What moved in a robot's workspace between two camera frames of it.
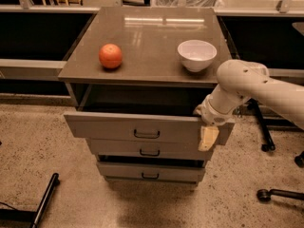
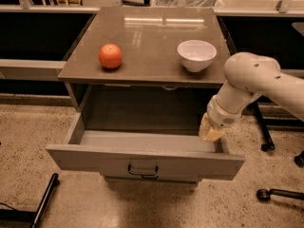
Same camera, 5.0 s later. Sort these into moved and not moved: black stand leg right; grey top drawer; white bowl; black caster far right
Moved: grey top drawer
Not moved: white bowl; black caster far right; black stand leg right
